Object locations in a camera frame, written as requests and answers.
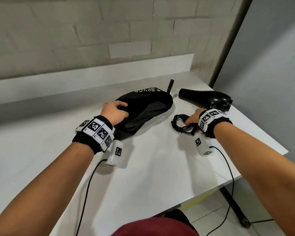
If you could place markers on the black fabric pouch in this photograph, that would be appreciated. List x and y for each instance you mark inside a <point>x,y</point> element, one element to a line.
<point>142,108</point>

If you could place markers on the person's right forearm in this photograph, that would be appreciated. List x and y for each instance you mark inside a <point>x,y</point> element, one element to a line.
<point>263,174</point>

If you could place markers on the black wristband with marker tiles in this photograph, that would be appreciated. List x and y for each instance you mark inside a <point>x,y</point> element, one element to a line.
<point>211,120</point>
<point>96,131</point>

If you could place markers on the yellow floor tape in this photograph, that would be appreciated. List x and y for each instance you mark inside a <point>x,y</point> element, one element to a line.
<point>199,199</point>

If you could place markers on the person's left hand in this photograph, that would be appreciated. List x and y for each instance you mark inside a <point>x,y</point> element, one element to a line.
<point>113,111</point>

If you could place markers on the dark corner post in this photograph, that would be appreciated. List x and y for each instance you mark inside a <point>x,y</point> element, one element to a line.
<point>229,39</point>

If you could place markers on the black table leg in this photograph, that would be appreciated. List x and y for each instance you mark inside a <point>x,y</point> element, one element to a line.
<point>233,204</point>

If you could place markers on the person's left forearm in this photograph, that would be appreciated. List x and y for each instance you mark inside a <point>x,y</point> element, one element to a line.
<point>44,189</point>

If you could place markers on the person's dark red clothing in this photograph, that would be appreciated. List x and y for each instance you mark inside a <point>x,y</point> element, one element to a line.
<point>157,227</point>

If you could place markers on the black hair dryer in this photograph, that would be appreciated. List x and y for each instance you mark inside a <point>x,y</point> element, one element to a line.
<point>209,98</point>

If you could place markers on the person's right hand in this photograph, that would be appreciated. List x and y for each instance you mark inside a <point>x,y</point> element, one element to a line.
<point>194,116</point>

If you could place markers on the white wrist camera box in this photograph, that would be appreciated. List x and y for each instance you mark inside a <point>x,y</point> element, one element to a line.
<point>202,146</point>
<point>115,154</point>

